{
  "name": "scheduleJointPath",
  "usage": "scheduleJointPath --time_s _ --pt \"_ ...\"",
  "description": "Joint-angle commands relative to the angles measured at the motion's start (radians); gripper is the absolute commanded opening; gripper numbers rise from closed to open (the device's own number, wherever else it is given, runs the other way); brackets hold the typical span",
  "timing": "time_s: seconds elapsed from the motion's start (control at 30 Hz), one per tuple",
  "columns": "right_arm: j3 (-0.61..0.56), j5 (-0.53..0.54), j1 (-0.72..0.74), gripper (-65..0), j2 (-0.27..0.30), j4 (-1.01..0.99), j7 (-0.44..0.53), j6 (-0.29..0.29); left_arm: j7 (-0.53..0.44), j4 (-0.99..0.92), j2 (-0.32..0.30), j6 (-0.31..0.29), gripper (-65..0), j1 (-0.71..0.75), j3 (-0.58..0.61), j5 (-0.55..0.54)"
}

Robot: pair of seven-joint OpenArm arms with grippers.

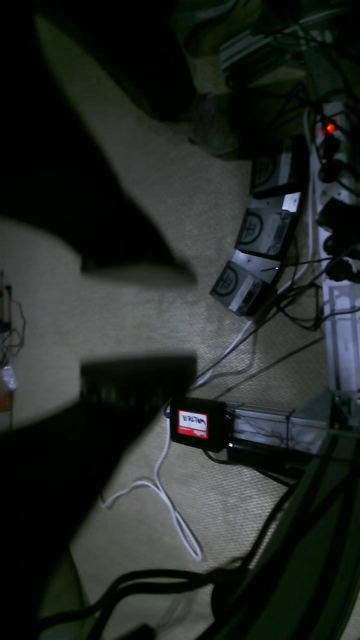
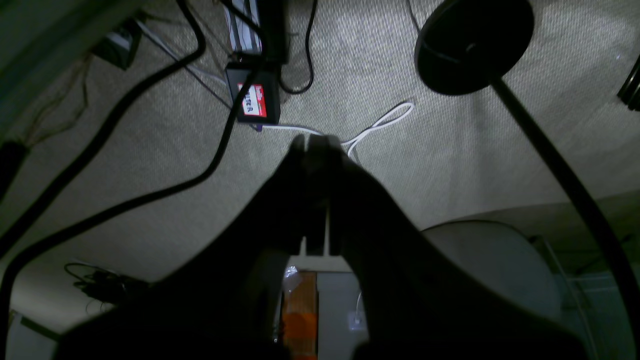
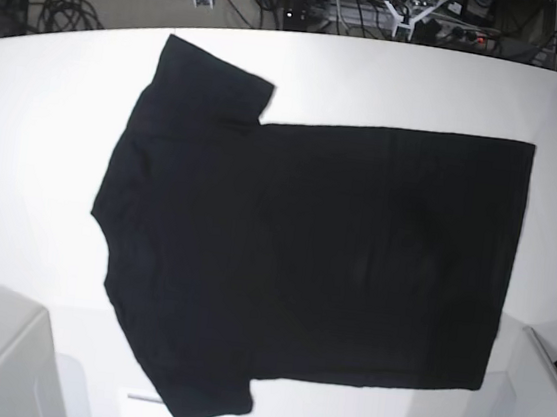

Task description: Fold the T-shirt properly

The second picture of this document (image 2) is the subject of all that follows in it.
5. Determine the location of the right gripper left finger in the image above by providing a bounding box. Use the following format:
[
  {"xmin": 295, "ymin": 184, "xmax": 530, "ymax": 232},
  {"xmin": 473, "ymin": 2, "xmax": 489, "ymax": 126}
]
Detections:
[{"xmin": 54, "ymin": 135, "xmax": 306, "ymax": 360}]

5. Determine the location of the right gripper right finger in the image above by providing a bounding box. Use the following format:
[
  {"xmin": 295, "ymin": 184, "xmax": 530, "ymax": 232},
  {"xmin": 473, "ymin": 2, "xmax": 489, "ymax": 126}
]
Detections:
[{"xmin": 309, "ymin": 135, "xmax": 588, "ymax": 360}]

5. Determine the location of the orange packaged item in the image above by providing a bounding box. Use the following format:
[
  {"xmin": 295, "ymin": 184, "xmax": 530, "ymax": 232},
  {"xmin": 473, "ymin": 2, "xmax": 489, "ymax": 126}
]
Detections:
[{"xmin": 280, "ymin": 268, "xmax": 319, "ymax": 360}]

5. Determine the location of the black box red label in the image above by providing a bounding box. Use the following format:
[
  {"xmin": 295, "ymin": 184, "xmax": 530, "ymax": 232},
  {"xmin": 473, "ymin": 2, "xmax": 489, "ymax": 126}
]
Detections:
[{"xmin": 225, "ymin": 63, "xmax": 281, "ymax": 126}]

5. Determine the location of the black round stand base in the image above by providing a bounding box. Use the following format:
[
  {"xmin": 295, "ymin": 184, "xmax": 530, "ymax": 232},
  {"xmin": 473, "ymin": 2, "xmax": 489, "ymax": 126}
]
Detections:
[{"xmin": 414, "ymin": 0, "xmax": 535, "ymax": 96}]

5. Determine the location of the thick black cable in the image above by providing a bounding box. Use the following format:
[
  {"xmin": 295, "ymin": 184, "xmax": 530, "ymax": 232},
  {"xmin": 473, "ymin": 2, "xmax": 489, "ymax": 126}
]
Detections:
[{"xmin": 0, "ymin": 0, "xmax": 266, "ymax": 331}]

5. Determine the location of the white cable on floor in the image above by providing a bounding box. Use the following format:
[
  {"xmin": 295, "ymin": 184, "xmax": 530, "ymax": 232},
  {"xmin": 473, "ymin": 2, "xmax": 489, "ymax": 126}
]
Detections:
[{"xmin": 257, "ymin": 101, "xmax": 416, "ymax": 163}]

